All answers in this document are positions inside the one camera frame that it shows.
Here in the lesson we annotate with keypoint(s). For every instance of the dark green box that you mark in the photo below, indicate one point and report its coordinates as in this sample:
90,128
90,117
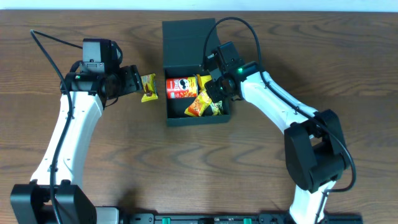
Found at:
183,43

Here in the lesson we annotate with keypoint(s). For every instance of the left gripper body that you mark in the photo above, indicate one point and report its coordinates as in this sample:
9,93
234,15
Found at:
129,82

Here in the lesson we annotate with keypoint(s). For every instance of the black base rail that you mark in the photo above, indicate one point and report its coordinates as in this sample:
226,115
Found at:
263,218

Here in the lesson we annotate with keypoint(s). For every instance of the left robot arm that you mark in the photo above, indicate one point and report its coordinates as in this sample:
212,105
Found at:
55,191

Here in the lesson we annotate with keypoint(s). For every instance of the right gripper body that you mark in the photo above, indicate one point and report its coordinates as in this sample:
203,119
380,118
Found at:
217,89

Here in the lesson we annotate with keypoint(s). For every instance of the yellow orange snack packet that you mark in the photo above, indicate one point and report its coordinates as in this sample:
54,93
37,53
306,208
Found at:
199,105

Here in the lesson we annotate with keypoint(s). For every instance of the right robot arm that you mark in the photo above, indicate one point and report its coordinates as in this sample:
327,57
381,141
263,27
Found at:
315,148

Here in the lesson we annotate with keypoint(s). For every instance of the yellow square snack packet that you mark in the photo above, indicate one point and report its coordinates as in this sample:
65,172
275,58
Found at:
202,79

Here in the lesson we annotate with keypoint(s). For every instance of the yellow chocolate snack packet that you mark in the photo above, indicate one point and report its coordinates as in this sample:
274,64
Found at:
149,87

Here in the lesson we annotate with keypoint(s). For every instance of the green yellow snack packet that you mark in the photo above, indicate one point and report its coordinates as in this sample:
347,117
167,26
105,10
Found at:
217,108

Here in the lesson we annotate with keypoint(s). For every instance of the red Pringles can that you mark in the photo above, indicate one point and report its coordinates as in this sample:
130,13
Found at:
186,87

